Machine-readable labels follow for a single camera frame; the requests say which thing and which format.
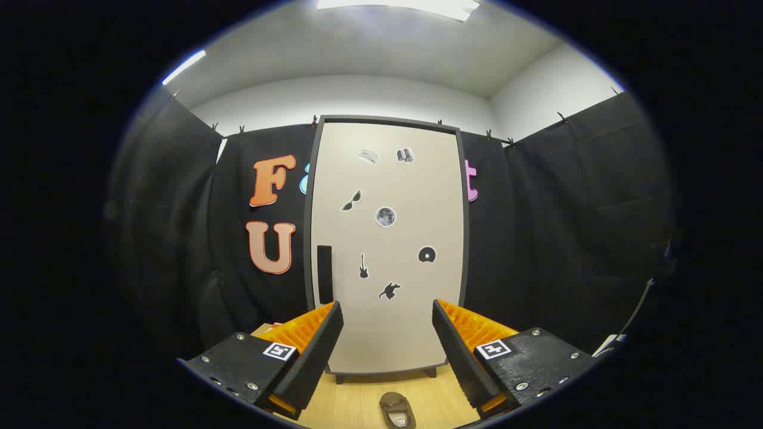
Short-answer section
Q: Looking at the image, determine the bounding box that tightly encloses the beige shoe cabinet door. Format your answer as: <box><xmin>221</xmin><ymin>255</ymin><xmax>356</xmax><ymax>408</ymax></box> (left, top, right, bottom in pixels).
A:
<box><xmin>310</xmin><ymin>121</ymin><xmax>466</xmax><ymax>375</ymax></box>

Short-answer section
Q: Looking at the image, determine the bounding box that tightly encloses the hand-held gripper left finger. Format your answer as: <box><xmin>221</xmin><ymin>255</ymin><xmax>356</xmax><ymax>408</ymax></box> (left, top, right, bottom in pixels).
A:
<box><xmin>177</xmin><ymin>301</ymin><xmax>345</xmax><ymax>421</ymax></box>

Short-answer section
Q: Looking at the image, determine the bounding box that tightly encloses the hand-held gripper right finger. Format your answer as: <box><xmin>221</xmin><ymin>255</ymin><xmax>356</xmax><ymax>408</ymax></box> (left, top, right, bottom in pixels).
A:
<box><xmin>432</xmin><ymin>299</ymin><xmax>597</xmax><ymax>418</ymax></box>

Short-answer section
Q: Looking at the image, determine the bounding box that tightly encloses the black backdrop cloth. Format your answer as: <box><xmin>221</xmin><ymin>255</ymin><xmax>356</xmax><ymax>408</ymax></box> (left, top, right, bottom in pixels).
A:
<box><xmin>104</xmin><ymin>89</ymin><xmax>677</xmax><ymax>358</ymax></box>

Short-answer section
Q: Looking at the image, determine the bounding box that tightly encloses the brown suede shoe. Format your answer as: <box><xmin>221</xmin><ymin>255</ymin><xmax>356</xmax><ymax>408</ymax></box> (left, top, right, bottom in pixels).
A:
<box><xmin>379</xmin><ymin>391</ymin><xmax>417</xmax><ymax>429</ymax></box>

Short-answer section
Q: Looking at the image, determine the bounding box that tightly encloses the dark grey shoe cabinet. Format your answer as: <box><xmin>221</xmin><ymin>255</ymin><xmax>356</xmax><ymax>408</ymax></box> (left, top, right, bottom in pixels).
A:
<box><xmin>303</xmin><ymin>115</ymin><xmax>470</xmax><ymax>385</ymax></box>

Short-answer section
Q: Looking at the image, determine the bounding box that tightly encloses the white sheet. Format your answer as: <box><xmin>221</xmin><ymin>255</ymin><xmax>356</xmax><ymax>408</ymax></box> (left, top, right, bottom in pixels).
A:
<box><xmin>593</xmin><ymin>334</ymin><xmax>628</xmax><ymax>358</ymax></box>

